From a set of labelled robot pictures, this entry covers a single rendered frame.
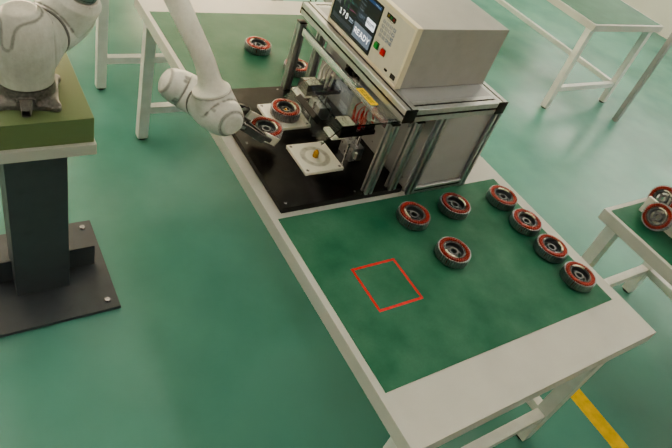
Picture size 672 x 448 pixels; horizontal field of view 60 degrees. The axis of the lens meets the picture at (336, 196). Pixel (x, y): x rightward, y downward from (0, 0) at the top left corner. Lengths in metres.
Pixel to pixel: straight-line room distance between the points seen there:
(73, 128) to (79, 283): 0.79
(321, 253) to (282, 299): 0.87
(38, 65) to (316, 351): 1.44
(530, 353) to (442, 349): 0.27
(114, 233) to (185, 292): 0.43
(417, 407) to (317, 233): 0.59
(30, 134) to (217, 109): 0.59
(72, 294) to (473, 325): 1.50
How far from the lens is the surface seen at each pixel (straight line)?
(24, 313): 2.42
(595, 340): 1.96
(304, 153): 2.00
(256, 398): 2.27
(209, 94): 1.57
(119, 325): 2.39
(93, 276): 2.51
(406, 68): 1.80
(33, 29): 1.81
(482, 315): 1.78
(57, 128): 1.89
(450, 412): 1.54
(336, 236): 1.78
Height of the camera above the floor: 1.94
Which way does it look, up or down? 39 degrees down
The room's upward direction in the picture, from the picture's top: 20 degrees clockwise
